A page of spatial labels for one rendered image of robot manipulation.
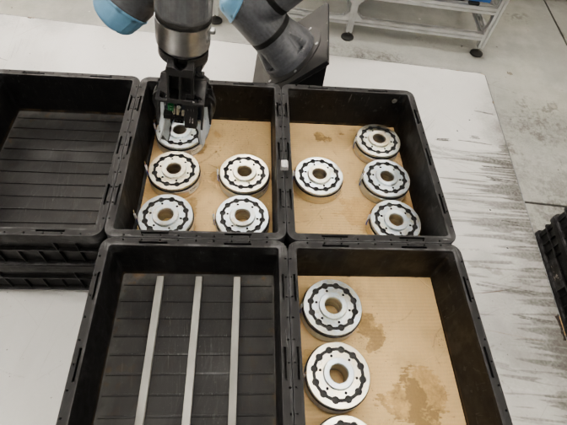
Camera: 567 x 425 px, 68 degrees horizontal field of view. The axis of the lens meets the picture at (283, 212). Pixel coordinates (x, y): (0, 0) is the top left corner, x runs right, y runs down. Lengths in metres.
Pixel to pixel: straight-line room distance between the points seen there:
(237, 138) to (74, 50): 0.70
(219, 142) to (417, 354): 0.59
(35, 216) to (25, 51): 0.73
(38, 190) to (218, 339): 0.48
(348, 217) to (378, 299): 0.18
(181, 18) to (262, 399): 0.56
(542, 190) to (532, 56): 1.16
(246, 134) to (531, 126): 2.03
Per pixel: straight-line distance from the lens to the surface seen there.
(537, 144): 2.66
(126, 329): 0.77
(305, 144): 0.98
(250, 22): 1.08
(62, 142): 1.04
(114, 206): 0.77
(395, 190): 0.91
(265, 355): 0.74
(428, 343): 0.81
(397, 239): 0.75
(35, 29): 1.64
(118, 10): 0.73
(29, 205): 0.95
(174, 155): 0.92
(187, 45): 0.62
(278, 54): 1.11
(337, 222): 0.86
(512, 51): 3.29
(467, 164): 1.27
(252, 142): 0.98
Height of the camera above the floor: 1.54
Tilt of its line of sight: 55 degrees down
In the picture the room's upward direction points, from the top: 9 degrees clockwise
